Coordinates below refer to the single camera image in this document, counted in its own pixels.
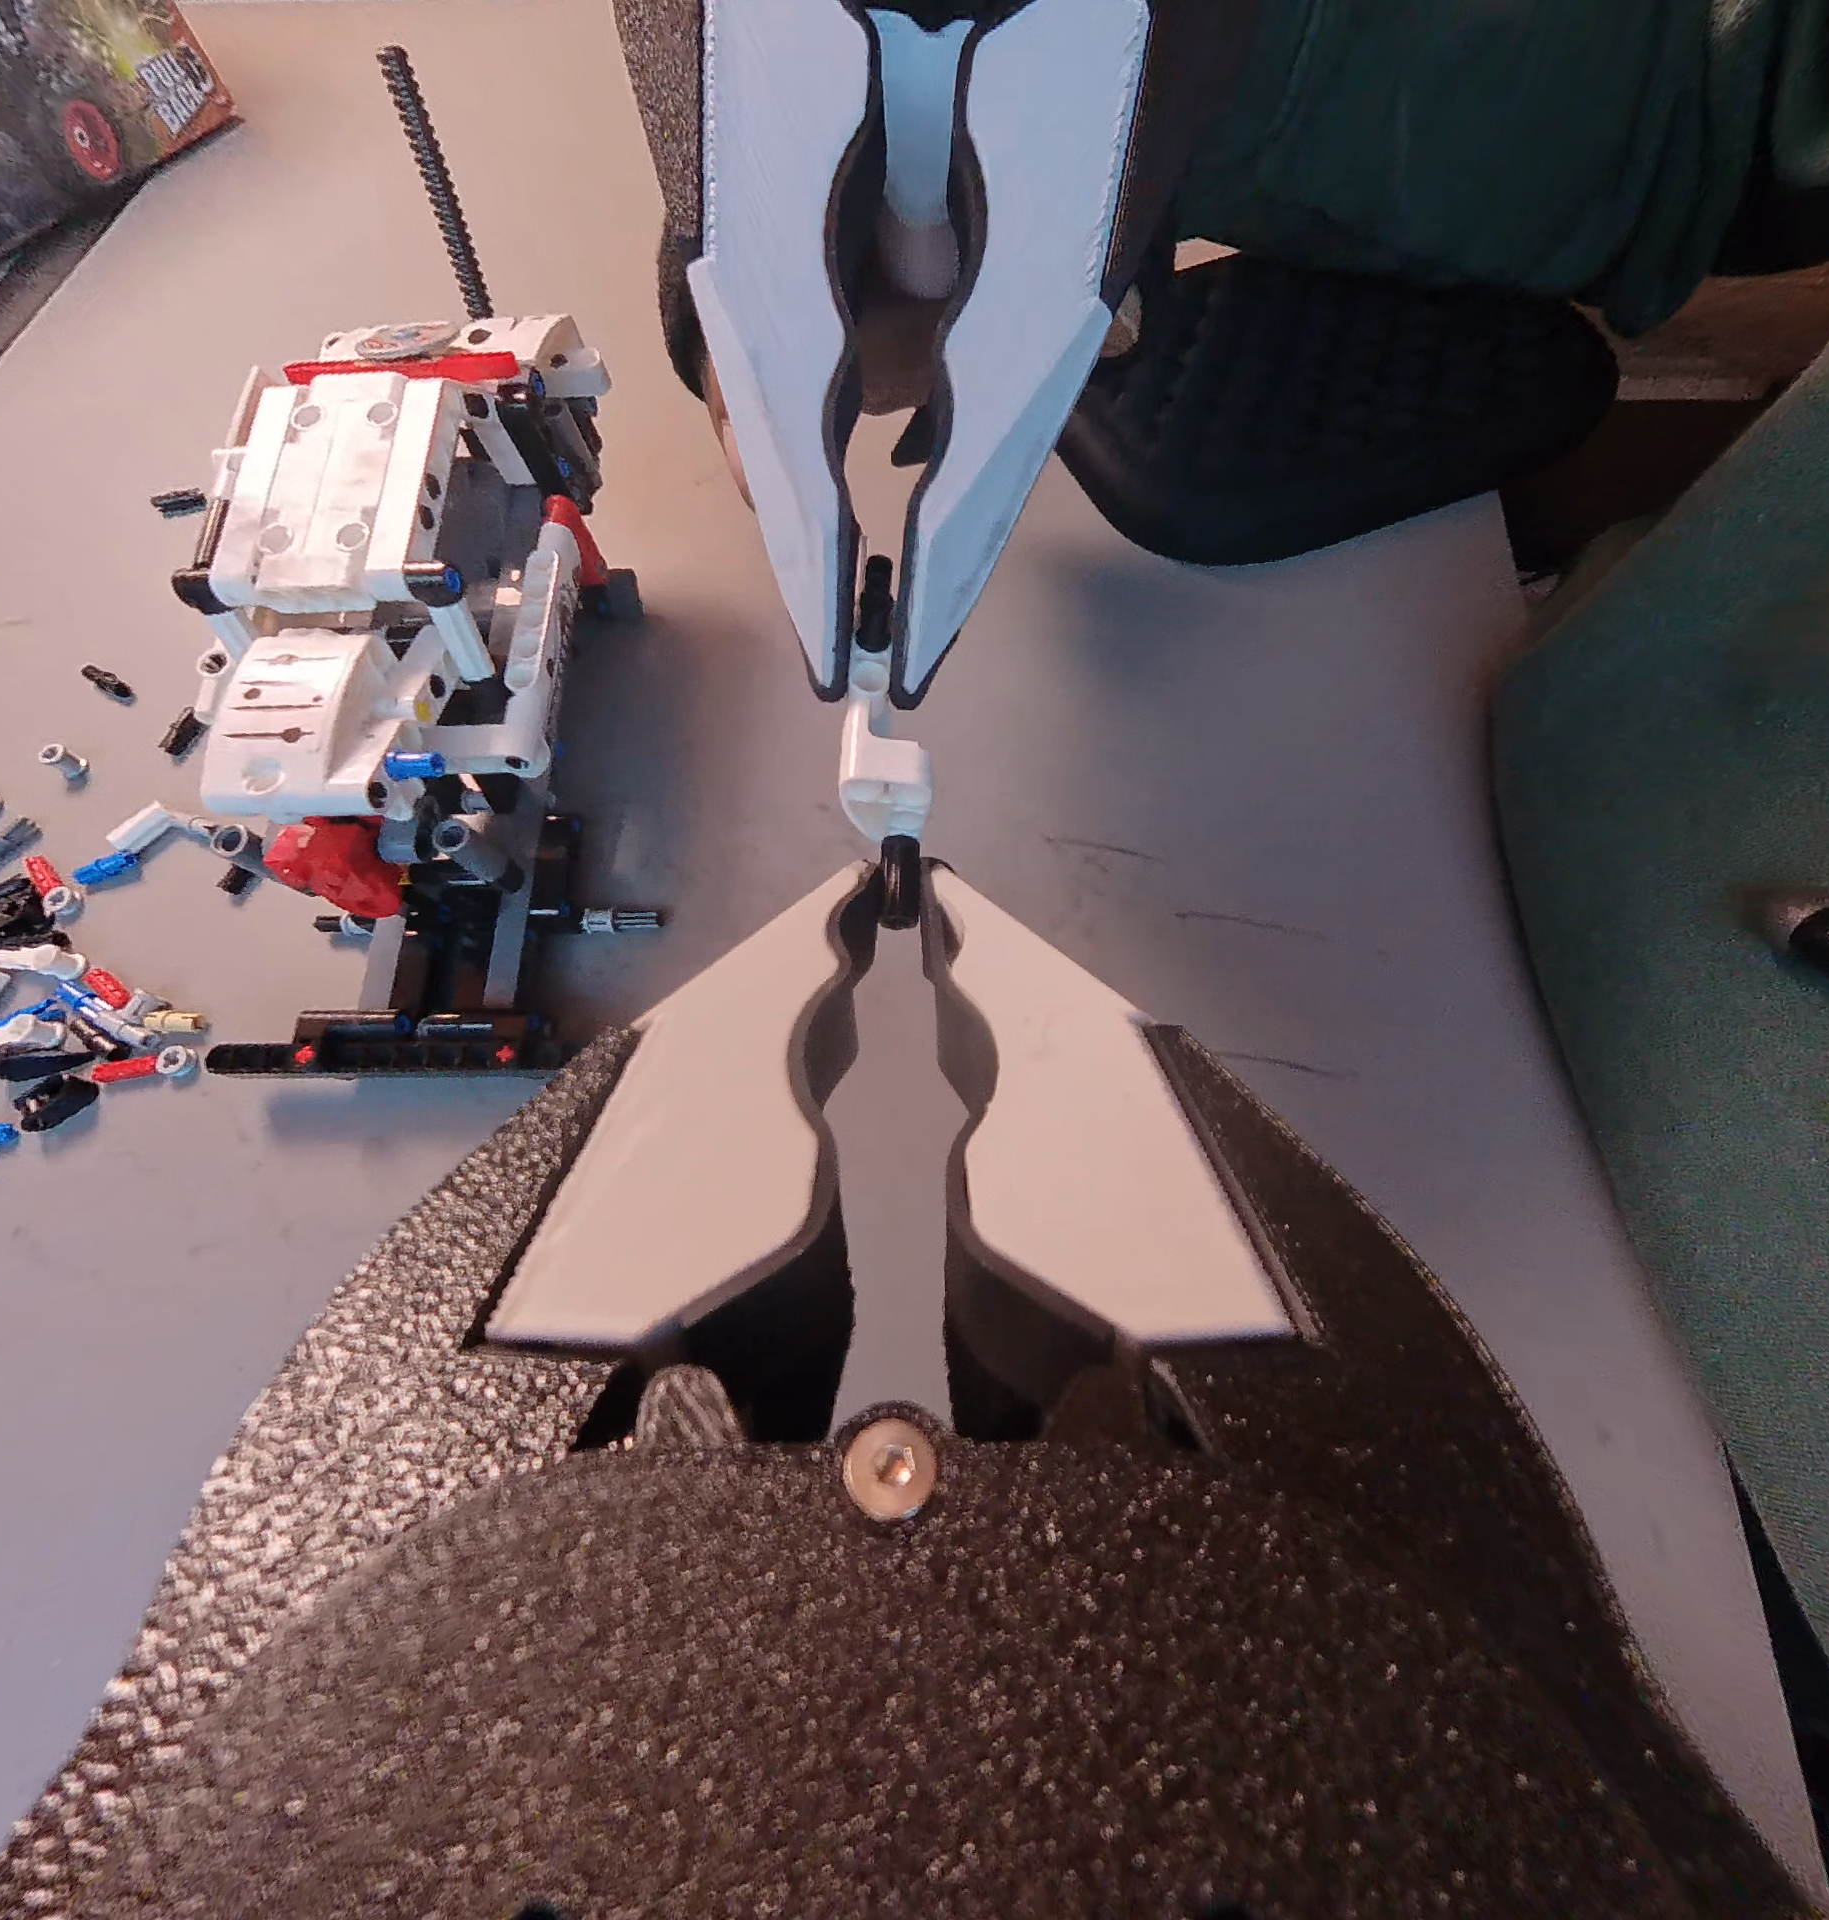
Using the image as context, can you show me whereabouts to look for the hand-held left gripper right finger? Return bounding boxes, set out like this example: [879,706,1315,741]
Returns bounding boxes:
[916,864,1302,1395]

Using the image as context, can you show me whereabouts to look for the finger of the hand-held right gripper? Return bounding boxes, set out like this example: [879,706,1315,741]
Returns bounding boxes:
[870,0,1157,708]
[695,0,909,699]

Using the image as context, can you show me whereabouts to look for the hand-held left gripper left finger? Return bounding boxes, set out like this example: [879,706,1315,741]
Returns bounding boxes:
[490,864,882,1409]

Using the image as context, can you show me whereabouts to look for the small white beam part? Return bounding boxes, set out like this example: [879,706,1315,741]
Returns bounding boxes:
[841,699,937,840]

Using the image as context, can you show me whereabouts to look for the white brick-built truck model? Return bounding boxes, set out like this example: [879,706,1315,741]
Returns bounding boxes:
[151,47,676,1075]

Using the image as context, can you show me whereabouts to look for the person's right forearm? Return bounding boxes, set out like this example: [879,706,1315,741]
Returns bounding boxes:
[1171,0,1829,336]

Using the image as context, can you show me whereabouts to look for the grey desk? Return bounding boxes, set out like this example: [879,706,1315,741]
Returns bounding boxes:
[0,0,1759,1861]

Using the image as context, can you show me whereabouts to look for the black chair armrest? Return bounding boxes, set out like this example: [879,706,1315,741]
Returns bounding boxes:
[1059,254,1624,574]

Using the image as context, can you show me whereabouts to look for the toy truck set box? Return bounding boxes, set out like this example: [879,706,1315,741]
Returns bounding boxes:
[0,0,240,287]

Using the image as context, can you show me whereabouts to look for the green sweatshirt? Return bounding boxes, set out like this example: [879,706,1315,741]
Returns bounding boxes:
[1493,300,1829,1712]

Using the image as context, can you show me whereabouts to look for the loose small building parts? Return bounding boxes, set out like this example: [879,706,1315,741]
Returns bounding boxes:
[0,481,258,1177]

